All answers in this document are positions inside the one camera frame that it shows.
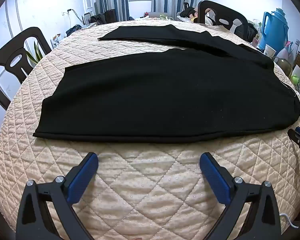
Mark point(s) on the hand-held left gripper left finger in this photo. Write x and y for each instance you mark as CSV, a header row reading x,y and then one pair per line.
x,y
82,177

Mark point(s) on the black bag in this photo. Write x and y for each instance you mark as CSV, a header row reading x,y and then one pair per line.
x,y
73,30
97,19

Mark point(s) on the black pants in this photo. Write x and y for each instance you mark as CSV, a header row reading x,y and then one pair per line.
x,y
165,95

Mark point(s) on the pink bottle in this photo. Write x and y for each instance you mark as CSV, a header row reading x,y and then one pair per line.
x,y
284,53

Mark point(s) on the white paper cup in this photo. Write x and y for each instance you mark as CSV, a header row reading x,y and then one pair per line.
x,y
269,51

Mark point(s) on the beige quilted blanket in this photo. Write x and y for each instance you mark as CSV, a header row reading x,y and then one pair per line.
x,y
150,187

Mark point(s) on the green plant leaves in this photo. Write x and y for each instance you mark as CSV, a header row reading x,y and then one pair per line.
x,y
36,53

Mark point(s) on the dark chair with cutout back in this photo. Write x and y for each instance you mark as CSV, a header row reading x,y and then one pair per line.
x,y
212,10
0,62

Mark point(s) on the glass teapot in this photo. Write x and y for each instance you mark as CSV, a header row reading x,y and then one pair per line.
x,y
283,66

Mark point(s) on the green toy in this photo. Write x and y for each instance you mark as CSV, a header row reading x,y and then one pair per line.
x,y
296,78

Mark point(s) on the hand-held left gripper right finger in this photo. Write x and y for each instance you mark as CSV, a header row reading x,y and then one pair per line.
x,y
215,177

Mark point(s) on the blue thermos jug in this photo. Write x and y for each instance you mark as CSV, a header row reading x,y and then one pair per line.
x,y
276,32

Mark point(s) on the wall outlet with charger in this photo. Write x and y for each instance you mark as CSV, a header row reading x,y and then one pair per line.
x,y
68,11

